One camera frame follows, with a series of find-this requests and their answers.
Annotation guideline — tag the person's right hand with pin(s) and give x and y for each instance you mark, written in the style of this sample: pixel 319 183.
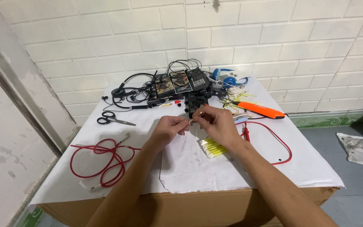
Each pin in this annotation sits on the person's right hand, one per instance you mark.
pixel 224 129

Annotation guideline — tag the person's left hand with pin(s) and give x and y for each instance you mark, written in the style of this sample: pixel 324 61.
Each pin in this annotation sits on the person's left hand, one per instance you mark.
pixel 165 131

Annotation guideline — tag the yellow cotton swab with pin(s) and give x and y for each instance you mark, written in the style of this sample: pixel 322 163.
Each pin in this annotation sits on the yellow cotton swab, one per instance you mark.
pixel 197 116

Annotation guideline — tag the silver metal tube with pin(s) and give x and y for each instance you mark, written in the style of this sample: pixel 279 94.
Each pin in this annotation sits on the silver metal tube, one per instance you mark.
pixel 240 116

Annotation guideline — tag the pack of yellow cotton swabs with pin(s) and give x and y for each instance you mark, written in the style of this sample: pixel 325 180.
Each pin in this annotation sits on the pack of yellow cotton swabs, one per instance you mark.
pixel 211 148

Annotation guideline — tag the scattered yellow sticks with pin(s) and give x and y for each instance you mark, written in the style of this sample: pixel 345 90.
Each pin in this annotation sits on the scattered yellow sticks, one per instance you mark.
pixel 232 102

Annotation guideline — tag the red and white marker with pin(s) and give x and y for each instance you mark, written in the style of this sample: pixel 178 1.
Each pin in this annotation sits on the red and white marker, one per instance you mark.
pixel 172 103

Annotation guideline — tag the small black flat device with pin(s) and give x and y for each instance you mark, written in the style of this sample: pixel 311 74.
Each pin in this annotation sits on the small black flat device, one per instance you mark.
pixel 155 101

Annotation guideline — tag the black electronic device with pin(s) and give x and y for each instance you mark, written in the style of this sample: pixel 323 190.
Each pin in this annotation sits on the black electronic device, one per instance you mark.
pixel 195 102

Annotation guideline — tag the orange and black tool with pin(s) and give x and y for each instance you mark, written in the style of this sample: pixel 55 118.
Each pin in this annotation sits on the orange and black tool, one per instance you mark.
pixel 260 109

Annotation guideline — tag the dark printed cassette box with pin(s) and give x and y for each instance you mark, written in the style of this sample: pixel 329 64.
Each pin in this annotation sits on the dark printed cassette box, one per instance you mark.
pixel 164 85
pixel 181 82

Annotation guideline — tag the black earphones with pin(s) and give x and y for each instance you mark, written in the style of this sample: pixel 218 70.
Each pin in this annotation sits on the black earphones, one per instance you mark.
pixel 134 96

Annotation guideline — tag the blue and white headphones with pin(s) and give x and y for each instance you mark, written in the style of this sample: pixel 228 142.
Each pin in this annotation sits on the blue and white headphones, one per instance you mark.
pixel 228 80

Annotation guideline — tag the small white paper sheet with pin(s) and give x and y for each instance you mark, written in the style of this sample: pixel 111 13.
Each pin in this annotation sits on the small white paper sheet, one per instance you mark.
pixel 194 173

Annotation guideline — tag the red test probe lead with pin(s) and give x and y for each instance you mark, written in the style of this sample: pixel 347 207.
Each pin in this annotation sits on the red test probe lead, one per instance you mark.
pixel 279 142

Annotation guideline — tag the black headset with microphone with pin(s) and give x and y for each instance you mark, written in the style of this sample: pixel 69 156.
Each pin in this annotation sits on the black headset with microphone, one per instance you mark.
pixel 121 92

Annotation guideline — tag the large white paper sheet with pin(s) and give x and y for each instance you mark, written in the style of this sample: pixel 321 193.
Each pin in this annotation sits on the large white paper sheet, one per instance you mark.
pixel 295 157

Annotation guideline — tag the brown cardboard box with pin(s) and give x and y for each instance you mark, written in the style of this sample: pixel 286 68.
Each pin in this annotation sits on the brown cardboard box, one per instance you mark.
pixel 200 208

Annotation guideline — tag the clear plastic bag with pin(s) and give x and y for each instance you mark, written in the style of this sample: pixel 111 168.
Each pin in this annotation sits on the clear plastic bag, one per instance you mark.
pixel 356 149

